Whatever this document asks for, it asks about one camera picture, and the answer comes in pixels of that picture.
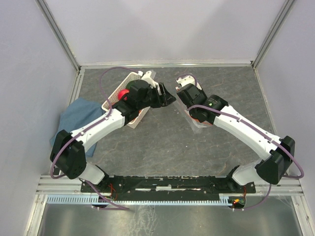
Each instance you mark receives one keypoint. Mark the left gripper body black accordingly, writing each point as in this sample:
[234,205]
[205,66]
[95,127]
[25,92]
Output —
[155,100]

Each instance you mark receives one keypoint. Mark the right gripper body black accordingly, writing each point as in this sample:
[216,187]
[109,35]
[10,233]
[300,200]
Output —
[201,91]

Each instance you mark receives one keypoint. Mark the clear zip top bag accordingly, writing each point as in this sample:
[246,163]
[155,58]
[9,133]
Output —
[195,125]

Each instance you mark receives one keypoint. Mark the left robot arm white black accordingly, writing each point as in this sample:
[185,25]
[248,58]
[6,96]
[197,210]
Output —
[69,148]

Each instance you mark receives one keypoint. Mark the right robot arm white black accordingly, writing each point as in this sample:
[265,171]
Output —
[275,153]

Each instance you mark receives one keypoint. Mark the dark green avocado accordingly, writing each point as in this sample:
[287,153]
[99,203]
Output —
[129,84]

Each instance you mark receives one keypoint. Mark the white perforated plastic basket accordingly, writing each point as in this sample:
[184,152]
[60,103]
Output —
[132,76]

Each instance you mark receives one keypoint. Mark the blue cloth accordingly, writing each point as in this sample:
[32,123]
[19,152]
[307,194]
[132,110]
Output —
[78,114]

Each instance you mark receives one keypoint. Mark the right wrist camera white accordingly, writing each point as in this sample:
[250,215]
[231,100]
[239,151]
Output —
[185,80]

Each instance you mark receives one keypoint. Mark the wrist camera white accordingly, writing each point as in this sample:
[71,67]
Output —
[147,80]
[185,80]

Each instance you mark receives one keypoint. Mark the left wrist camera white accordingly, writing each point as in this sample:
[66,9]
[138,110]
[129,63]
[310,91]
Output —
[147,80]

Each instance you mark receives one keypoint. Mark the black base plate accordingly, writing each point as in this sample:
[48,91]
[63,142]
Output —
[171,188]

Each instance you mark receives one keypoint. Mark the light blue cable duct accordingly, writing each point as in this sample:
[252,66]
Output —
[96,200]

